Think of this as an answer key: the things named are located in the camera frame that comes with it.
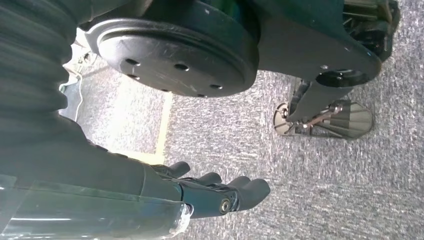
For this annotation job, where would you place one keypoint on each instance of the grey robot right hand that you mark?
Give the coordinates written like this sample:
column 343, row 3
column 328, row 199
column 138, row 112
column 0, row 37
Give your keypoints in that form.
column 82, row 185

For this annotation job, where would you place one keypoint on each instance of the yellow floor tape square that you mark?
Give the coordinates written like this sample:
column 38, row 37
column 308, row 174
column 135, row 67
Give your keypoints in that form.
column 164, row 132

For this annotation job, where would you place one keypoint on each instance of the black robot left leg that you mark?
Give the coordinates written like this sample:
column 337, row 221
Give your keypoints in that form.
column 374, row 33

